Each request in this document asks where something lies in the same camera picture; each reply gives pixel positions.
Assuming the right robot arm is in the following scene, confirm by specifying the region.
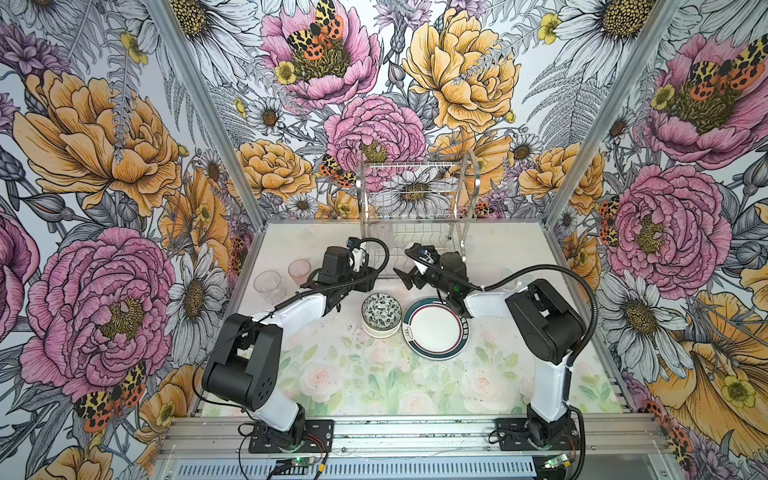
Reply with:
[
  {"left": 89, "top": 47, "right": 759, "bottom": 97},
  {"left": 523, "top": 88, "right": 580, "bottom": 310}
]
[{"left": 394, "top": 244, "right": 598, "bottom": 449}]

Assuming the chrome two-tier dish rack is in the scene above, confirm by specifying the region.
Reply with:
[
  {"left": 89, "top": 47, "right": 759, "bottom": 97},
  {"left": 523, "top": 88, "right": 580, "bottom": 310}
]
[{"left": 357, "top": 152, "right": 480, "bottom": 279}]

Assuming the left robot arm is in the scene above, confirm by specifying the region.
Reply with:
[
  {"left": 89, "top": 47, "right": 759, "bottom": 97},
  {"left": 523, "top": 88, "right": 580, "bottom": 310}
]
[{"left": 201, "top": 237, "right": 390, "bottom": 451}]

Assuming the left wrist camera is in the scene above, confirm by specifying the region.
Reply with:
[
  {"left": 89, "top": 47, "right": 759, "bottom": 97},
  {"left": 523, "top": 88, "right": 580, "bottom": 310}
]
[{"left": 346, "top": 237, "right": 369, "bottom": 273}]

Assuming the green circuit board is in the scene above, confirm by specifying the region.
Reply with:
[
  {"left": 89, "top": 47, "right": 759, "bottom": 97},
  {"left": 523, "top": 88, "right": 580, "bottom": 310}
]
[{"left": 276, "top": 456, "right": 321, "bottom": 470}]

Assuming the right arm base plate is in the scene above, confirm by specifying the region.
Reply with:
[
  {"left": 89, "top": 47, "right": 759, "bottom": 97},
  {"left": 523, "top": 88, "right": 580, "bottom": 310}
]
[{"left": 487, "top": 417, "right": 581, "bottom": 451}]

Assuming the green rimmed plate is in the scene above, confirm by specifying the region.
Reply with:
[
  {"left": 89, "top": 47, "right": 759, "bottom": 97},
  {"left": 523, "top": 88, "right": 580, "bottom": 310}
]
[{"left": 401, "top": 297, "right": 470, "bottom": 361}]

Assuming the clear drinking glass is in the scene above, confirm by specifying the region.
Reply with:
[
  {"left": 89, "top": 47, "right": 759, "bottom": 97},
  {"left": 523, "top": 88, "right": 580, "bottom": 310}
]
[{"left": 252, "top": 270, "right": 288, "bottom": 305}]

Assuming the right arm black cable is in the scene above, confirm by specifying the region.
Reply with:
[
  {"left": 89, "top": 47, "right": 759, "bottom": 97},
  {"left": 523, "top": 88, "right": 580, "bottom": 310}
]
[{"left": 413, "top": 248, "right": 600, "bottom": 480}]

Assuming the pink patterned bowl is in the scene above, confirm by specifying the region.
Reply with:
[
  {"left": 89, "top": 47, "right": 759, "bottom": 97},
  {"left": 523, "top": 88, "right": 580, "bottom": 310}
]
[{"left": 361, "top": 293, "right": 402, "bottom": 329}]

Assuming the aluminium front rail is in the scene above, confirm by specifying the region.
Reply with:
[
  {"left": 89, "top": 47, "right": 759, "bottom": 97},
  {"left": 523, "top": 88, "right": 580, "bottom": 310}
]
[{"left": 158, "top": 413, "right": 670, "bottom": 460}]

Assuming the pink drinking glass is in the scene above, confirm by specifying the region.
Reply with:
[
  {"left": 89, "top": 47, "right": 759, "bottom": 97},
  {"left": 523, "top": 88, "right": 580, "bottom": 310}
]
[{"left": 287, "top": 259, "right": 312, "bottom": 286}]

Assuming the cream white bowl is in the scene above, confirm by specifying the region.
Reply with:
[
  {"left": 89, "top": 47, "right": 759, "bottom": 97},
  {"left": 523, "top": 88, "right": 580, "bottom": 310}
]
[{"left": 362, "top": 323, "right": 401, "bottom": 339}]

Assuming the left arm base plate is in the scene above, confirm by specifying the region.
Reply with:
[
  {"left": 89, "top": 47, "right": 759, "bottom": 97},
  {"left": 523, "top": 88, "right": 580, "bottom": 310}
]
[{"left": 246, "top": 419, "right": 335, "bottom": 454}]

